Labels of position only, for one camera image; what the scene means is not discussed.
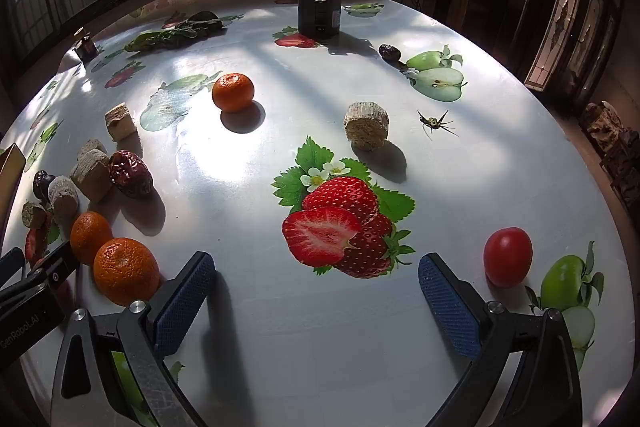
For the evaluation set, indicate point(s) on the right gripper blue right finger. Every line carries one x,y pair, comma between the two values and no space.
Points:
458,309

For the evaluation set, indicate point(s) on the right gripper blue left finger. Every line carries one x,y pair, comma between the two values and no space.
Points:
174,306

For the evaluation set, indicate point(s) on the small red date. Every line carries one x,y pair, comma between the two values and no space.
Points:
36,245

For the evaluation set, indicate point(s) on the large orange mandarin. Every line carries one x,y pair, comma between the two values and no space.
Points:
124,271

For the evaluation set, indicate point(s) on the red cherry tomato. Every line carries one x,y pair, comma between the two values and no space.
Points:
508,255

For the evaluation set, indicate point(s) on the small orange mandarin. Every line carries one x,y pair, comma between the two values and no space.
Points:
89,233

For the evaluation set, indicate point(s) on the dark plum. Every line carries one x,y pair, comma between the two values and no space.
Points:
41,183

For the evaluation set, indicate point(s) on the large wrinkled red date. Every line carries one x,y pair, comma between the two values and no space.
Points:
129,174

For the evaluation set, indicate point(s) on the brown cork block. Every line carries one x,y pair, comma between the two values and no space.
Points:
91,178

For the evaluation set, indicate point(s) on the small cork piece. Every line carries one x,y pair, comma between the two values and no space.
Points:
92,144

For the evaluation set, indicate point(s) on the beige cork chunk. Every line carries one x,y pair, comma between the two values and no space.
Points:
119,123

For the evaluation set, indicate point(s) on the round beige cork piece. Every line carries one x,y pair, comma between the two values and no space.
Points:
366,125

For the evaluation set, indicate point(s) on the fruit print tablecloth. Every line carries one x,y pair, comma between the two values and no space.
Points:
318,318

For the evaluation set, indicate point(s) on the small green insect toy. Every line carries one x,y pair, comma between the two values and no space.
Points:
432,124

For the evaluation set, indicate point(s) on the green leafy vegetable bunch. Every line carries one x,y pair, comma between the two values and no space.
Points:
198,26

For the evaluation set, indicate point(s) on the small black motor left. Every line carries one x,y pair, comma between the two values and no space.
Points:
84,46

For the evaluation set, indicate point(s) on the small dark date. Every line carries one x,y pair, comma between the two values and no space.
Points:
389,53

